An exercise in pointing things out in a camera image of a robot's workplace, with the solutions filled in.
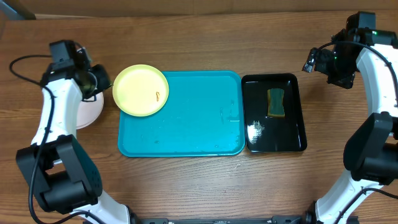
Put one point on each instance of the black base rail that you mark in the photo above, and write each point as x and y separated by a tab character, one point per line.
274	220

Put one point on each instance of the pinkish white round plate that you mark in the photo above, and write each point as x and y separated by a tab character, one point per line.
89	111

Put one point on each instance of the teal plastic tray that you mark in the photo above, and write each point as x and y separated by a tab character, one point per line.
203	116

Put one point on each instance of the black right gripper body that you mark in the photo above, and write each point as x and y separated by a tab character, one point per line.
340	69

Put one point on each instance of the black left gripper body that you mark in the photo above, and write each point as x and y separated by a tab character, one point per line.
99	81

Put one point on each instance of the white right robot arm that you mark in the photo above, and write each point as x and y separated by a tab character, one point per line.
370	161

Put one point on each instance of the yellow-green round plate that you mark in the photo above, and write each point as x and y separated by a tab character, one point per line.
140	90

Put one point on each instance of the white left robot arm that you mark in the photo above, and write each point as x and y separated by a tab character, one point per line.
60	174

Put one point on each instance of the black rectangular tray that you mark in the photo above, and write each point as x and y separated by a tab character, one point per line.
266	134

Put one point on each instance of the green and yellow sponge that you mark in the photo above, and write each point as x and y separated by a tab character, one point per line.
275	100

